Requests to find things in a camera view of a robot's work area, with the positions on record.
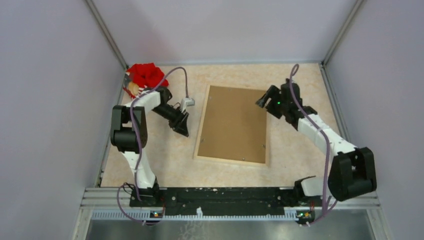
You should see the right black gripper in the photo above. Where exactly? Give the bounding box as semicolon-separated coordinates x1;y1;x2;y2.
255;86;288;120

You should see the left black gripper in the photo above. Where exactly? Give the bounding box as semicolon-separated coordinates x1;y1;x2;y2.
152;104;190;138

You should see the wooden picture frame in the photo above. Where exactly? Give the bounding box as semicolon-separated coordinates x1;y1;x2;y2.
193;84;270;168

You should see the brown frame backing board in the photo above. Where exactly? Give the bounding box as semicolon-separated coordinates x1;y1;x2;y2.
197;86;268;164

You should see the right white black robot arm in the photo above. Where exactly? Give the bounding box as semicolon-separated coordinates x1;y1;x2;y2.
255;79;377;206

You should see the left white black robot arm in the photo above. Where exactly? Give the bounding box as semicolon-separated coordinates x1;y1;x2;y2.
110;86;195;207

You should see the red cloth toy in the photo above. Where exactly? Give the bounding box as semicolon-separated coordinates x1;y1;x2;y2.
123;62;165;99

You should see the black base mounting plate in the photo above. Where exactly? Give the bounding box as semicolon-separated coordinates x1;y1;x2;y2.
129;187;322;216

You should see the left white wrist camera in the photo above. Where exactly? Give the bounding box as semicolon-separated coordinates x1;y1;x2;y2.
180;97;196;113

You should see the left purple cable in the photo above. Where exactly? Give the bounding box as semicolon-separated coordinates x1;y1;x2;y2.
116;66;190;226

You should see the aluminium front rail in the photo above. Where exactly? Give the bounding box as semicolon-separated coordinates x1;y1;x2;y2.
71;185;392;240

